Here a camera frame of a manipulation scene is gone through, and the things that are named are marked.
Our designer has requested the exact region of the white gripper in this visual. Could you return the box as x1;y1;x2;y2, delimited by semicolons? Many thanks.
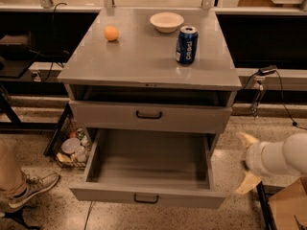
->
235;132;271;195

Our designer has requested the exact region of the grey drawer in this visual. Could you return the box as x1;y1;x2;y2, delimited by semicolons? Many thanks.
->
69;101;231;133
70;129;225;209

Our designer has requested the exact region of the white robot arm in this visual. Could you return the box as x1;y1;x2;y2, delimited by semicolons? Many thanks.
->
235;132;307;195

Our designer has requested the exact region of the grey top drawer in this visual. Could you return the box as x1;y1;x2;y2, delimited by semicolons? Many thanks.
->
69;101;231;133

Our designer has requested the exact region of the grey drawer cabinet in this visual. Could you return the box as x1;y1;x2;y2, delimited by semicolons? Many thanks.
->
57;7;243;146

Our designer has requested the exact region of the cardboard box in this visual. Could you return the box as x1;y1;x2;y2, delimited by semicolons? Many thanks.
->
269;177;307;230

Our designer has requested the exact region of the blue Pepsi can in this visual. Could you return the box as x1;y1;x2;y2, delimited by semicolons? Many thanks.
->
176;26;199;65

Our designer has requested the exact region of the white bowl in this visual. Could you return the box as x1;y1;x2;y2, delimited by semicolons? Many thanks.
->
150;12;184;34

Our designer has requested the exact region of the orange fruit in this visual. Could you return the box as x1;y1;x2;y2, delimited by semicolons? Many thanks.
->
104;26;119;41

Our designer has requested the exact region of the grey sneaker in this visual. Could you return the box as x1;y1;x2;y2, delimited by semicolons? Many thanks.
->
8;172;59;208

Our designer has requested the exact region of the khaki trouser leg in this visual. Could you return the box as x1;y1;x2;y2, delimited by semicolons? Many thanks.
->
0;143;27;199

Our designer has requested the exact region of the black metal frame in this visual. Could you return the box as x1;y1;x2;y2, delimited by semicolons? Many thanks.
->
256;182;276;230

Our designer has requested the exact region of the black power adapter with cable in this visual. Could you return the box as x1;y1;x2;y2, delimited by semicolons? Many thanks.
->
242;65;306;130

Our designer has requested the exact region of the black floor cable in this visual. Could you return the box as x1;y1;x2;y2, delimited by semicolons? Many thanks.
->
83;201;94;230

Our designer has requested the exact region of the wire basket with items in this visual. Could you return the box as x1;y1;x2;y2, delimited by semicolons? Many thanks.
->
54;119;92;170

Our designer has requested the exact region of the black table leg frame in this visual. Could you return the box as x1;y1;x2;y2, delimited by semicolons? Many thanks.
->
0;86;71;156

